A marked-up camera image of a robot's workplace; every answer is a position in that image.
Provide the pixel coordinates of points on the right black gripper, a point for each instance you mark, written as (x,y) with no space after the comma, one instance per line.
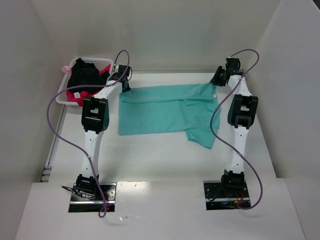
(217,78)

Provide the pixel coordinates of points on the black t shirt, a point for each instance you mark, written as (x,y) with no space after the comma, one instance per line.
(85,73)

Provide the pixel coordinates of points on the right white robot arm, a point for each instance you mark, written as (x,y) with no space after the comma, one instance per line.
(240,117)

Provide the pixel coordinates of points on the white plastic basket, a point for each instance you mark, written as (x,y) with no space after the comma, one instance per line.
(100,64)

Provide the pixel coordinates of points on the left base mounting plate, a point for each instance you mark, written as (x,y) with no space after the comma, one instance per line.
(89,203)

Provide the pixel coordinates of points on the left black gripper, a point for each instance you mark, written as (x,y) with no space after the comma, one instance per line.
(125,85)

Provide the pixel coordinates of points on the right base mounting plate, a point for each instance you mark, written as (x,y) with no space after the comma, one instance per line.
(218,199)

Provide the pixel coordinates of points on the light pink cloth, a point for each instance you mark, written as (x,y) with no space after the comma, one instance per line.
(67,70)

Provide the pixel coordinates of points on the teal t shirt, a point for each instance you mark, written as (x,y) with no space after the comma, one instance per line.
(189,108)

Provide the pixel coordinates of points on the red pink t shirt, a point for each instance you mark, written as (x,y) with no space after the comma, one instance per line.
(78,95)

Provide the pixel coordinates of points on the base mounting plate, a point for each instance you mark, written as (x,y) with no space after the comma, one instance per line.
(89,203)
(218,199)

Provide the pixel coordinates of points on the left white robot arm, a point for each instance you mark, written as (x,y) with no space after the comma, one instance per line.
(95,120)

